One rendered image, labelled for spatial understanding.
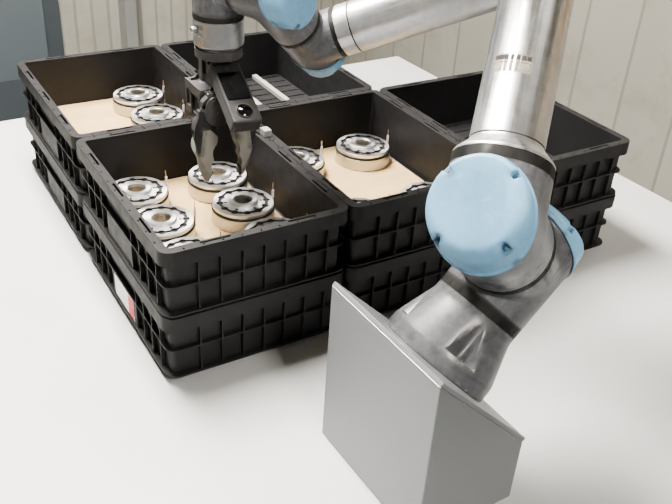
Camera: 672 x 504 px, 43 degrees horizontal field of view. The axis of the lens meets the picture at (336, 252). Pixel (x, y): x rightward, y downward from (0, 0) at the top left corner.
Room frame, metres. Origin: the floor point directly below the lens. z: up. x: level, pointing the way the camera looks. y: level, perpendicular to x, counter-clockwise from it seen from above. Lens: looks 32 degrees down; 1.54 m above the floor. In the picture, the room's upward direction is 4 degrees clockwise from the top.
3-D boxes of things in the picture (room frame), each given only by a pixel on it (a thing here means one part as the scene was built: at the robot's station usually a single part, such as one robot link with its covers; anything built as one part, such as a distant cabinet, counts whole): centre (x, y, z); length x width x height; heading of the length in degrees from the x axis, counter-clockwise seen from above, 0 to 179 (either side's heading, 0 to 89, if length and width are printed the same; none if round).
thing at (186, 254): (1.19, 0.21, 0.92); 0.40 x 0.30 x 0.02; 33
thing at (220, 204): (1.23, 0.16, 0.86); 0.10 x 0.10 x 0.01
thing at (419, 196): (1.35, -0.04, 0.92); 0.40 x 0.30 x 0.02; 33
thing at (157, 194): (1.24, 0.34, 0.86); 0.10 x 0.10 x 0.01
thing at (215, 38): (1.22, 0.20, 1.14); 0.08 x 0.08 x 0.05
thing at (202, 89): (1.23, 0.20, 1.06); 0.09 x 0.08 x 0.12; 32
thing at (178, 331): (1.19, 0.21, 0.76); 0.40 x 0.30 x 0.12; 33
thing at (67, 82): (1.53, 0.43, 0.87); 0.40 x 0.30 x 0.11; 33
